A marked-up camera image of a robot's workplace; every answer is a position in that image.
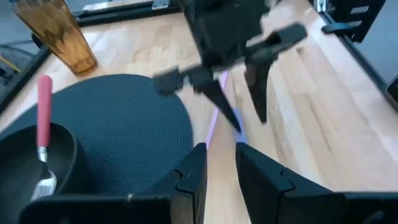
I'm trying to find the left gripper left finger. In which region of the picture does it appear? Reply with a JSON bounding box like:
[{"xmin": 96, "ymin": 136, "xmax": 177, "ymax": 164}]
[{"xmin": 127, "ymin": 142, "xmax": 208, "ymax": 224}]

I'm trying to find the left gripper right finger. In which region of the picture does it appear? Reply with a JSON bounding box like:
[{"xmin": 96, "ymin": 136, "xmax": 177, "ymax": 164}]
[{"xmin": 235, "ymin": 142, "xmax": 346, "ymax": 224}]

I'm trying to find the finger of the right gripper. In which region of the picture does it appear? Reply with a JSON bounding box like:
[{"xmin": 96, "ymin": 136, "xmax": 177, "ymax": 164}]
[
  {"xmin": 194, "ymin": 73, "xmax": 243, "ymax": 134},
  {"xmin": 244, "ymin": 60, "xmax": 275, "ymax": 125}
]

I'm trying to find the spoon with lilac handle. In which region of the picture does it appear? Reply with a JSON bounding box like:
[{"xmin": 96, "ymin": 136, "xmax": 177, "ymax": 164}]
[{"xmin": 232, "ymin": 107, "xmax": 249, "ymax": 144}]

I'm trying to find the fork with pink handle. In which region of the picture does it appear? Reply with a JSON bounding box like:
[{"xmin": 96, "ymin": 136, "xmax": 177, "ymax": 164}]
[{"xmin": 30, "ymin": 74, "xmax": 58, "ymax": 202}]

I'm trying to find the amber faceted plastic tumbler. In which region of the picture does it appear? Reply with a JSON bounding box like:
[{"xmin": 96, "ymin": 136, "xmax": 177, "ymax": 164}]
[{"xmin": 12, "ymin": 0, "xmax": 99, "ymax": 77}]

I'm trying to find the black ceramic bowl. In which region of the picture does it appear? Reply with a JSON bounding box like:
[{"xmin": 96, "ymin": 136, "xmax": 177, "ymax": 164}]
[{"xmin": 0, "ymin": 122, "xmax": 79, "ymax": 218}]

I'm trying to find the dark round woven placemat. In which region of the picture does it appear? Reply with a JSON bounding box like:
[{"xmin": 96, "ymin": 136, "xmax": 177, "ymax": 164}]
[{"xmin": 0, "ymin": 73, "xmax": 195, "ymax": 197}]

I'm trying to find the yellow hanging cable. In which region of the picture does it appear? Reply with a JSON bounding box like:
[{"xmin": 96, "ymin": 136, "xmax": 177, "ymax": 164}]
[{"xmin": 0, "ymin": 54, "xmax": 21, "ymax": 73}]

